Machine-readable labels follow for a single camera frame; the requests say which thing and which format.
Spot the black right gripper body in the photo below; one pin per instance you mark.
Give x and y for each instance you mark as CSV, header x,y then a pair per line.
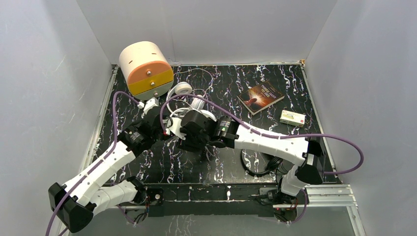
x,y
195,142

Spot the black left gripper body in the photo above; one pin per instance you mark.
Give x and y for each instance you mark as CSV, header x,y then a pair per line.
x,y
151,115

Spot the large white over-ear headphones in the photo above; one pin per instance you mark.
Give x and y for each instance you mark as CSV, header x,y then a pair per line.
x,y
190,118

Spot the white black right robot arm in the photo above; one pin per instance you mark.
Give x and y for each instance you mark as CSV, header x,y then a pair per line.
x,y
302,152

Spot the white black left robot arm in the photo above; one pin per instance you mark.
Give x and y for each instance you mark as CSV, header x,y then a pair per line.
x,y
80,199

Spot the small white on-ear headphones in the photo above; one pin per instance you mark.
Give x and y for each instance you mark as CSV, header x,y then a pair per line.
x,y
184,88

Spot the pastel mini drawer cabinet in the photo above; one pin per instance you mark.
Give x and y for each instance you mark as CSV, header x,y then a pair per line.
x,y
146,71

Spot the orange brown paperback book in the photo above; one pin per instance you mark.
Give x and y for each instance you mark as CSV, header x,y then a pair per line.
x,y
260,97

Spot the small white green box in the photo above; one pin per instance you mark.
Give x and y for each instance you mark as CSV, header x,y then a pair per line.
x,y
292,118

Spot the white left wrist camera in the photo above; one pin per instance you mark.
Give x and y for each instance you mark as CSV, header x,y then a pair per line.
x,y
153,102

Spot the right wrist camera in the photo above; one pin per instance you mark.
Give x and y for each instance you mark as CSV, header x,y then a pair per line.
x,y
173,128

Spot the black wired headphones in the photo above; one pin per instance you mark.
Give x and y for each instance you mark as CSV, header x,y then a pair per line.
x,y
258,164

